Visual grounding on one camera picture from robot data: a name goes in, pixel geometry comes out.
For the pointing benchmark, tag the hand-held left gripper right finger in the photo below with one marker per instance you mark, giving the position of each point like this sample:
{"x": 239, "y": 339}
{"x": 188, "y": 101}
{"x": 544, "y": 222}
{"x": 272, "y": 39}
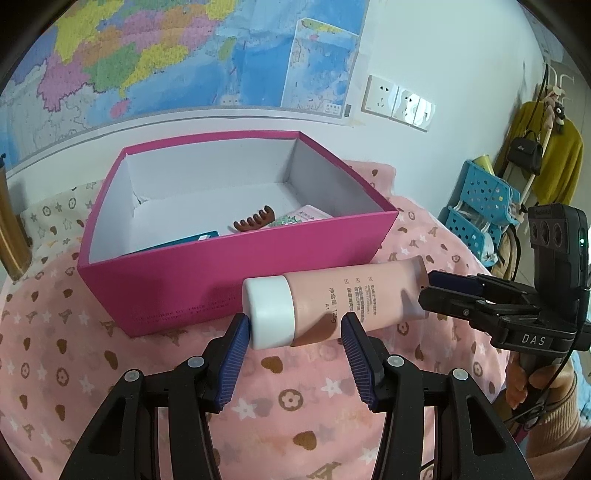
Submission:
{"x": 358, "y": 364}

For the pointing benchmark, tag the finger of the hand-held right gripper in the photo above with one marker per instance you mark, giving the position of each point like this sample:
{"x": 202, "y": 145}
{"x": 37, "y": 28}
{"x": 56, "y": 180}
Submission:
{"x": 455, "y": 281}
{"x": 445, "y": 301}

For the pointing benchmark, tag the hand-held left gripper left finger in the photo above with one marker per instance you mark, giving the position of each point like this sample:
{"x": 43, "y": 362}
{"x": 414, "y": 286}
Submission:
{"x": 235, "y": 360}

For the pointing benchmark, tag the large pink tube white cap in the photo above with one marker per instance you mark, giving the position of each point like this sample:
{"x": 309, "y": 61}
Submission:
{"x": 351, "y": 295}

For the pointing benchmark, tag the pink cardboard box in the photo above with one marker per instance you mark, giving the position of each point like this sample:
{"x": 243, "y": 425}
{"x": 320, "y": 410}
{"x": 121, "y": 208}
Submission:
{"x": 231, "y": 286}

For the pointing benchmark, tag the blue toothpaste box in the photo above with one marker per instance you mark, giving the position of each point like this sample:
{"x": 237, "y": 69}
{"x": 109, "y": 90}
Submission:
{"x": 194, "y": 240}

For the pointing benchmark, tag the brown wooden comb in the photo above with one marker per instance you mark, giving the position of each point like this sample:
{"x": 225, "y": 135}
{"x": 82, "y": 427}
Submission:
{"x": 254, "y": 222}

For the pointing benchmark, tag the small pink tube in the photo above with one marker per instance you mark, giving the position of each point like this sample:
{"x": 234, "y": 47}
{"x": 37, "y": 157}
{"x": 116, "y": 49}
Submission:
{"x": 300, "y": 216}

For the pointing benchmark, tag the person's right forearm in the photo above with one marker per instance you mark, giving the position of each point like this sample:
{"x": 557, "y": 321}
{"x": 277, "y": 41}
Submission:
{"x": 563, "y": 434}

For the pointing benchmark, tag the person's right hand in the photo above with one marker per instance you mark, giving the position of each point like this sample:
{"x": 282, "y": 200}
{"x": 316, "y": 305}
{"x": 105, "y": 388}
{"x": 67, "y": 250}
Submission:
{"x": 513, "y": 387}

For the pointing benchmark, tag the blue perforated plastic basket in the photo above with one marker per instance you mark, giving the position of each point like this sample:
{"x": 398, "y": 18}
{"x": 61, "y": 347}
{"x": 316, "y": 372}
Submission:
{"x": 464, "y": 230}
{"x": 489, "y": 191}

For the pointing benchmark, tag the yellow garment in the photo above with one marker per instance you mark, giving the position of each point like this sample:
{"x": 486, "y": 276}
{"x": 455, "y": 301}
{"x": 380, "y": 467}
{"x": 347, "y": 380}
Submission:
{"x": 561, "y": 157}

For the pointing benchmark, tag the black handbag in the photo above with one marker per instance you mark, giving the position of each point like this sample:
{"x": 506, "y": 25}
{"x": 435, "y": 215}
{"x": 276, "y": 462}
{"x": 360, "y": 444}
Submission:
{"x": 526, "y": 152}

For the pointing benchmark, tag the pink printed cloth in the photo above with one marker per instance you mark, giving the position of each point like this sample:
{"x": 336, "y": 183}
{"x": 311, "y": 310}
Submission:
{"x": 92, "y": 369}

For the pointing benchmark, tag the small plush toy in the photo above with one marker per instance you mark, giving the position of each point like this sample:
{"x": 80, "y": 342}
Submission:
{"x": 559, "y": 113}

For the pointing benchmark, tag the gold thermos flask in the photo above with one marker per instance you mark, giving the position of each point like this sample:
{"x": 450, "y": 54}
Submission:
{"x": 11, "y": 221}

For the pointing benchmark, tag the white wall socket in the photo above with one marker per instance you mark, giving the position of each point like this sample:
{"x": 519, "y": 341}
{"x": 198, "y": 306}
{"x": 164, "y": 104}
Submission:
{"x": 379, "y": 94}
{"x": 406, "y": 106}
{"x": 425, "y": 115}

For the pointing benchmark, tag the colourful wall map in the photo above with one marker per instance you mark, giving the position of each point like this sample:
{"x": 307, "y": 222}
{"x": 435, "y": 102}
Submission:
{"x": 138, "y": 55}

